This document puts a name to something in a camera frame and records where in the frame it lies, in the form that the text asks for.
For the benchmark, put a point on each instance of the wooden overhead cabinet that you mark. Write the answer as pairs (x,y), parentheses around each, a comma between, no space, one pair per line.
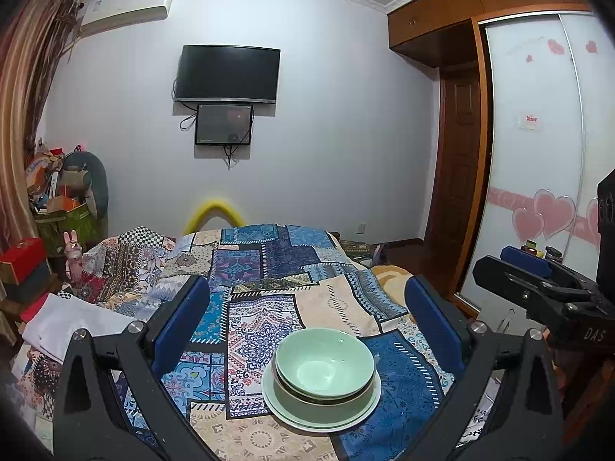
(456,14)

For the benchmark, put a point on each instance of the backpack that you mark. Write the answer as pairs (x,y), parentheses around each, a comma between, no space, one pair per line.
(363,252)

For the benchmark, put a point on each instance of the pile of boxes and papers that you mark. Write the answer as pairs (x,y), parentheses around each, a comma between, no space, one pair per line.
(45,177)

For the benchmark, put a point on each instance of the small black monitor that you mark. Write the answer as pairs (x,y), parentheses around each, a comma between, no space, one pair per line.
(223,125)

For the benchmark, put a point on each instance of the dark grey box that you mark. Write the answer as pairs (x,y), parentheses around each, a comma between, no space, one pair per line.
(24,288)

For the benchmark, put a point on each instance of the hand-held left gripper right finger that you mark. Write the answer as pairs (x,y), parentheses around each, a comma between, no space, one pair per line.
(432,321)

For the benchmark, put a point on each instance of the wooden door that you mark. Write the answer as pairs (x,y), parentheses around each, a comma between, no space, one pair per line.
(456,177)

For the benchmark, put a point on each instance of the black wall television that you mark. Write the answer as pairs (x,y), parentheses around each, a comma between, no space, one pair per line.
(226,74)

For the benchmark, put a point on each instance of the yellow foam tube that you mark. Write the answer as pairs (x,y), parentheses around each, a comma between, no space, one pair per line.
(214,203)

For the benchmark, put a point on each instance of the red box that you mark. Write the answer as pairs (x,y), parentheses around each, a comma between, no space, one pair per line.
(21,257)

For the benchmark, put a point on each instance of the green plate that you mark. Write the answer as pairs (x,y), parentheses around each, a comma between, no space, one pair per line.
(326,415)

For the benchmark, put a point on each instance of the green bag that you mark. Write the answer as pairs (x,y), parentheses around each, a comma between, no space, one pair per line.
(62,225)

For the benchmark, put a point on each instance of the white printed cloth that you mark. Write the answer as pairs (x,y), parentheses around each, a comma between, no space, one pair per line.
(480,418)

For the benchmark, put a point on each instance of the pink rabbit toy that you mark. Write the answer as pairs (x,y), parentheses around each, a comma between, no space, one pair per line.
(73,254)

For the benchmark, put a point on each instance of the white air conditioner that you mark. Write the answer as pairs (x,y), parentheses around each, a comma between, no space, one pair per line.
(125,9)

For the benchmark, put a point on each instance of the patchwork bedspread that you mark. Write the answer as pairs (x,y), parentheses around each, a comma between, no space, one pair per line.
(264,269)

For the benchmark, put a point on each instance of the tan plush blanket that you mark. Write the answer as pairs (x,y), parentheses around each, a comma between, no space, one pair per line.
(391,276)

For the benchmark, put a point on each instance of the pink bowl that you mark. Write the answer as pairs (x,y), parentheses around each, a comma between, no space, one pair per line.
(293,392)

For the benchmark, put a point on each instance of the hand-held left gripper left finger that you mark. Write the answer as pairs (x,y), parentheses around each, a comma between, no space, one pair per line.
(187,321)

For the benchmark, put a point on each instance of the white sliding wardrobe door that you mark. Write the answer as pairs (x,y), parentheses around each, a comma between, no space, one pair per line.
(528,153)

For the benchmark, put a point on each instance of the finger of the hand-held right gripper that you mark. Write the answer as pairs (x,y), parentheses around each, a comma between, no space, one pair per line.
(526,259)
(509,283)

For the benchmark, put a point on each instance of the striped curtain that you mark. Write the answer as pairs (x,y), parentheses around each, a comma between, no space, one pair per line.
(24,105)

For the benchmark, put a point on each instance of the green bowl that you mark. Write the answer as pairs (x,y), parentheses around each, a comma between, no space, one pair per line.
(322,369)

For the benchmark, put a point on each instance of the small dark jar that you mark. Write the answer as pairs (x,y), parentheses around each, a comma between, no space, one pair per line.
(553,252)

